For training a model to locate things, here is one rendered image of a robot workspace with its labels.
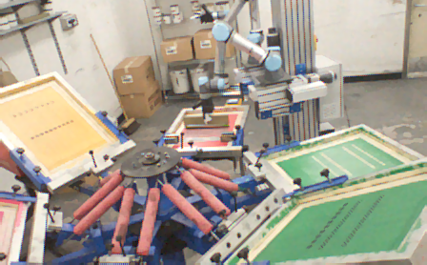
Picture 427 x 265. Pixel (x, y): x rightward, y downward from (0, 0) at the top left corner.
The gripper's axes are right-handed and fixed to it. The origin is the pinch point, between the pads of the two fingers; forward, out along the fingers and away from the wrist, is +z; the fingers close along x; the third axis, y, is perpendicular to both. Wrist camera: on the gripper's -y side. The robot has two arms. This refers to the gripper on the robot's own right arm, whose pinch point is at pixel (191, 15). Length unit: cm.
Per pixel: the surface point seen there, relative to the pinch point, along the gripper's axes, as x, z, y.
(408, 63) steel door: 257, -217, 184
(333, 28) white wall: 253, -116, 119
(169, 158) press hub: -192, -43, 11
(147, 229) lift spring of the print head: -229, -43, 21
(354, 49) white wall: 250, -144, 152
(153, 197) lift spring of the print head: -216, -42, 15
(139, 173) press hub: -206, -33, 9
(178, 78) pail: 194, 113, 154
